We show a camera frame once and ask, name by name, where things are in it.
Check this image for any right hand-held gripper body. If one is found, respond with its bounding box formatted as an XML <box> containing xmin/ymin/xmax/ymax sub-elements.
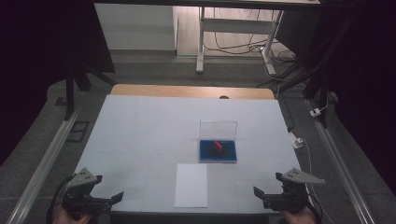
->
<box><xmin>262</xmin><ymin>167</ymin><xmax>327</xmax><ymax>215</ymax></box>

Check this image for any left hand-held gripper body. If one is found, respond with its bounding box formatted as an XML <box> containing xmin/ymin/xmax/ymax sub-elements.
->
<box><xmin>63</xmin><ymin>167</ymin><xmax>114</xmax><ymax>217</ymax></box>

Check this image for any blue ink pad case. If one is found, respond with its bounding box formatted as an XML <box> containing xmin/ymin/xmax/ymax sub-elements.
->
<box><xmin>198</xmin><ymin>120</ymin><xmax>238</xmax><ymax>164</ymax></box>

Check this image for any white paper sheet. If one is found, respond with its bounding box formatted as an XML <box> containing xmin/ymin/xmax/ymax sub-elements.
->
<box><xmin>174</xmin><ymin>163</ymin><xmax>209</xmax><ymax>209</ymax></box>

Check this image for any person's right hand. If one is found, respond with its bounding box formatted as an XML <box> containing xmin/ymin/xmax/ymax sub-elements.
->
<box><xmin>280</xmin><ymin>205</ymin><xmax>319</xmax><ymax>224</ymax></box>

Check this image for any person's left hand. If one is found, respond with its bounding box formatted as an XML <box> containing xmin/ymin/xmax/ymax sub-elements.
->
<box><xmin>51</xmin><ymin>204</ymin><xmax>92</xmax><ymax>224</ymax></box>

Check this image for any white plug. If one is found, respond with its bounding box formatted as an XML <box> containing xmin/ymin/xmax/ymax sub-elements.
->
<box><xmin>289</xmin><ymin>132</ymin><xmax>304</xmax><ymax>150</ymax></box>

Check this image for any white table mat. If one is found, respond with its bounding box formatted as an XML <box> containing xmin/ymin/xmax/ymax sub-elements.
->
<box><xmin>74</xmin><ymin>94</ymin><xmax>302</xmax><ymax>216</ymax></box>

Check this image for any black metal stand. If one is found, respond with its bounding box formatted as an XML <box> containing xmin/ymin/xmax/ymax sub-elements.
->
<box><xmin>64</xmin><ymin>60</ymin><xmax>119</xmax><ymax>121</ymax></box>
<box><xmin>274</xmin><ymin>15</ymin><xmax>354</xmax><ymax>129</ymax></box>

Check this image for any dark curtain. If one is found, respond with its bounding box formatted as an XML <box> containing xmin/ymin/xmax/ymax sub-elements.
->
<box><xmin>0</xmin><ymin>0</ymin><xmax>117</xmax><ymax>167</ymax></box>
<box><xmin>276</xmin><ymin>0</ymin><xmax>396</xmax><ymax>197</ymax></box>

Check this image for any wooden table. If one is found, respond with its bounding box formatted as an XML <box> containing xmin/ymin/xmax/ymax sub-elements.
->
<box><xmin>109</xmin><ymin>83</ymin><xmax>281</xmax><ymax>224</ymax></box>

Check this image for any white cabinet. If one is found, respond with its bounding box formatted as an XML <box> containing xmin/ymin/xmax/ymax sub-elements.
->
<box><xmin>94</xmin><ymin>3</ymin><xmax>179</xmax><ymax>52</ymax></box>

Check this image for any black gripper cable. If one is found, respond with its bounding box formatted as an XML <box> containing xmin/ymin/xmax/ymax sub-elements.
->
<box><xmin>306</xmin><ymin>193</ymin><xmax>323</xmax><ymax>224</ymax></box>
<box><xmin>46</xmin><ymin>175</ymin><xmax>76</xmax><ymax>224</ymax></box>

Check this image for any white cable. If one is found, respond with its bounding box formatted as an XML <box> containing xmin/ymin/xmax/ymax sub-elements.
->
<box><xmin>300</xmin><ymin>137</ymin><xmax>334</xmax><ymax>224</ymax></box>

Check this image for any aluminium rail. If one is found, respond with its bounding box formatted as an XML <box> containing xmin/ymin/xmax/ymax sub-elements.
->
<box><xmin>6</xmin><ymin>105</ymin><xmax>82</xmax><ymax>224</ymax></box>
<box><xmin>304</xmin><ymin>98</ymin><xmax>376</xmax><ymax>224</ymax></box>

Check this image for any black floor frame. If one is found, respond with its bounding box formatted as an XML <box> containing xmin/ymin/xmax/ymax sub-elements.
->
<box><xmin>65</xmin><ymin>120</ymin><xmax>91</xmax><ymax>144</ymax></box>

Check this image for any tangle of floor cables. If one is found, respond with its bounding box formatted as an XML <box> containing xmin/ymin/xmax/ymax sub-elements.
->
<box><xmin>204</xmin><ymin>7</ymin><xmax>309</xmax><ymax>90</ymax></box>

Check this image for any white desk frame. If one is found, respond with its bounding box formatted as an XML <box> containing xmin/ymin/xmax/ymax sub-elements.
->
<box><xmin>195</xmin><ymin>6</ymin><xmax>286</xmax><ymax>76</ymax></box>

